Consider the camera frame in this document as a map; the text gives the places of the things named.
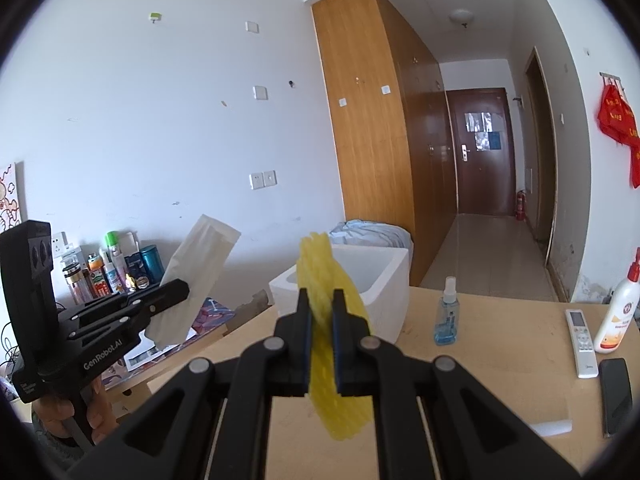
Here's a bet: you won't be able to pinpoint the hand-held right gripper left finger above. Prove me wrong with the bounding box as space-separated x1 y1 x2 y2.
65 287 314 480

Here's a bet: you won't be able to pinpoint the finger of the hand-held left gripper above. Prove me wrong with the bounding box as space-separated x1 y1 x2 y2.
66 304 167 349
57 280 191 327

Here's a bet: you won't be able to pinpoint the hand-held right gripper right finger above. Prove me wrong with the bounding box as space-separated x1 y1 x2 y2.
331 287 584 480

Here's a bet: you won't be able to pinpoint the white paper packet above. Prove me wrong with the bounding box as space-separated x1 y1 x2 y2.
144 214 242 349

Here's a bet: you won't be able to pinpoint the white foam box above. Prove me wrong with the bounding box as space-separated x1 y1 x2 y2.
269 244 412 356

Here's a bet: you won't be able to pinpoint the yellow foam fruit net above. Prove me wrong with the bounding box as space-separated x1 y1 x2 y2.
295 232 374 443

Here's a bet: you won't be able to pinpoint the person's left forearm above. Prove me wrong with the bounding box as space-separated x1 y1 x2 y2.
30 417 90 472

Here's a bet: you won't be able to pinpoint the person's left hand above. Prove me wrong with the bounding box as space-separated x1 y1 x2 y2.
37 376 121 448

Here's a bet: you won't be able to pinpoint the group of toiletry bottles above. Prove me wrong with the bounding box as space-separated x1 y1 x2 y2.
60 230 164 306

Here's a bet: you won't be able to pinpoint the colourful printed booklet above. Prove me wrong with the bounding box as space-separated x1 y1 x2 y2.
191 297 236 334

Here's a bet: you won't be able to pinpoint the clear blue spray bottle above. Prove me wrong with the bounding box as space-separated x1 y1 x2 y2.
434 276 458 346

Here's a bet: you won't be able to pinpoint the light blue cloth pile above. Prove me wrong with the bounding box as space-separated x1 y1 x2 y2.
330 219 413 249

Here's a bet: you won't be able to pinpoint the wooden wardrobe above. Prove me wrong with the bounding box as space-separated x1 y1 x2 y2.
311 0 457 288

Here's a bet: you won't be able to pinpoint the dark brown entrance door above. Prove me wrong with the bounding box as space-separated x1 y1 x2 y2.
445 87 519 219

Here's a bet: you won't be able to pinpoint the white foam sheet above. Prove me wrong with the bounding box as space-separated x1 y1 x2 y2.
527 417 574 439

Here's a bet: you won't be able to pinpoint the white remote control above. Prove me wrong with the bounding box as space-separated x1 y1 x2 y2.
565 308 599 380

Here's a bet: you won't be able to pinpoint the papers on door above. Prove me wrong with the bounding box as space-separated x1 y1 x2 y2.
465 112 503 151

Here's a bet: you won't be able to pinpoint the brown side door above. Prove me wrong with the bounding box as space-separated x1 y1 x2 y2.
524 46 559 252

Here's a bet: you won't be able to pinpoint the white pump lotion bottle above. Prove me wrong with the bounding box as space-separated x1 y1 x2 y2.
593 247 640 355

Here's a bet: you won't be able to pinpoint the black smartphone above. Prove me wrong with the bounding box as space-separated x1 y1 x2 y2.
598 358 634 438

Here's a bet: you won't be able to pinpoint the cartoon wall poster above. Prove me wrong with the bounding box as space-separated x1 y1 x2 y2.
0 161 26 234

